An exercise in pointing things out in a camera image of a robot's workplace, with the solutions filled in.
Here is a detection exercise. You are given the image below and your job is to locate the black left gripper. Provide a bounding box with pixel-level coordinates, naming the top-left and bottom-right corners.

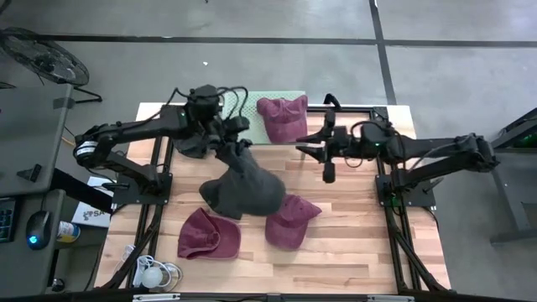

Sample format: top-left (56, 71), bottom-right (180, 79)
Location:
top-left (204, 118), bottom-right (254, 151)

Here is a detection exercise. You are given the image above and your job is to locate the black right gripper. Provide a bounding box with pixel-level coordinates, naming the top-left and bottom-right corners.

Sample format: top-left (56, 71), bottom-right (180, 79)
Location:
top-left (295, 108), bottom-right (363, 185)

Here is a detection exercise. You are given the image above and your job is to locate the maroon baseball cap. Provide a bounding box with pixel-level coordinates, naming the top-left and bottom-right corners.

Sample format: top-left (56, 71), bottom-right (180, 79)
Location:
top-left (177, 207), bottom-right (242, 260)
top-left (256, 94), bottom-right (310, 145)
top-left (264, 193), bottom-right (323, 252)

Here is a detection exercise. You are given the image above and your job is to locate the green perforated metal shelf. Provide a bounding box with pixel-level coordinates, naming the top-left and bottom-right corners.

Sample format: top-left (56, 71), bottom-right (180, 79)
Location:
top-left (221, 91), bottom-right (310, 160)

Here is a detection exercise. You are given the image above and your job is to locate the white light bulb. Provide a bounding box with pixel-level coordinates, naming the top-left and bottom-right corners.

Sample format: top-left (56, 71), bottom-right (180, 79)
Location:
top-left (141, 266), bottom-right (164, 289)

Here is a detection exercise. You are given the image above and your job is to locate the white printed cardboard box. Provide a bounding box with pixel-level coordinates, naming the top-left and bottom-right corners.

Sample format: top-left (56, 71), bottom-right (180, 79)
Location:
top-left (70, 175), bottom-right (115, 230)

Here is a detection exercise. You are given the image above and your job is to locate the black diagonal beam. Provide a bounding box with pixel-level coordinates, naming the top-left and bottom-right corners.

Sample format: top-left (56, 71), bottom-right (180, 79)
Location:
top-left (50, 167), bottom-right (115, 215)

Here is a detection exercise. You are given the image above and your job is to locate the grey metal stand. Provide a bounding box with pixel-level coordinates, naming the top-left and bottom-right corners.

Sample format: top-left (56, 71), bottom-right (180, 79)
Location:
top-left (488, 107), bottom-right (537, 244)

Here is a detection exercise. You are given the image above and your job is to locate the white and yellow can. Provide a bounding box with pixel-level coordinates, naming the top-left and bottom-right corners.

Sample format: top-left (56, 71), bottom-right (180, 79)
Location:
top-left (56, 221), bottom-right (81, 244)

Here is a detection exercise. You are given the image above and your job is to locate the grey desk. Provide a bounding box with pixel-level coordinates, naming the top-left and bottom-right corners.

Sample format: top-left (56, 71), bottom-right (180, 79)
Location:
top-left (0, 83), bottom-right (75, 297)

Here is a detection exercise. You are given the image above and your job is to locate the black floor fan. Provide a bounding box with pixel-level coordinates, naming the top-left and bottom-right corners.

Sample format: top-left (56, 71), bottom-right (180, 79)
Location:
top-left (0, 27), bottom-right (104, 105)

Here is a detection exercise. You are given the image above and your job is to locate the black wedge stand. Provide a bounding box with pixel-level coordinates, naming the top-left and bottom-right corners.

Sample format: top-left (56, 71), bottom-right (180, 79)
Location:
top-left (16, 164), bottom-right (43, 184)

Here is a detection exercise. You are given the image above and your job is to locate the black computer mouse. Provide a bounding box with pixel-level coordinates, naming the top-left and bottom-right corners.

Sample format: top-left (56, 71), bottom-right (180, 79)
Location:
top-left (25, 209), bottom-right (54, 252)

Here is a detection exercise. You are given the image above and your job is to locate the black keyboard blue lit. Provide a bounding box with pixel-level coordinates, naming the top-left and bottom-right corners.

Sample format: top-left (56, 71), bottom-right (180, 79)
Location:
top-left (0, 200), bottom-right (17, 244)

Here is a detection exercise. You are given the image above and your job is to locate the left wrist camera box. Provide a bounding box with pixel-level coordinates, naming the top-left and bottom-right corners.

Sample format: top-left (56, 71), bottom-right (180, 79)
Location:
top-left (226, 116), bottom-right (252, 134)

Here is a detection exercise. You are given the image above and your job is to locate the black clamp handle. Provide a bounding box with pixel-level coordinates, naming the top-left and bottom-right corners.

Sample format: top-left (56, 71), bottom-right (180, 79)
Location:
top-left (322, 92), bottom-right (343, 111)

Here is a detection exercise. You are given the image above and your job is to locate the black aluminium table frame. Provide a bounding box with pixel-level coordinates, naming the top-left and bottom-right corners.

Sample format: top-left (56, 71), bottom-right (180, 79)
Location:
top-left (100, 102), bottom-right (452, 294)

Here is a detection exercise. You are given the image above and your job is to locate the black rail with silver brackets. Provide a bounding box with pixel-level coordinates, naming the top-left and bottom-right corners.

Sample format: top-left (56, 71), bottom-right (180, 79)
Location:
top-left (96, 288), bottom-right (537, 302)

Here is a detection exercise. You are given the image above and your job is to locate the white cable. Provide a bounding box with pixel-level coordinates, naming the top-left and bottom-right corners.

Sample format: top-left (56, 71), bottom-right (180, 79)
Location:
top-left (121, 244), bottom-right (184, 291)

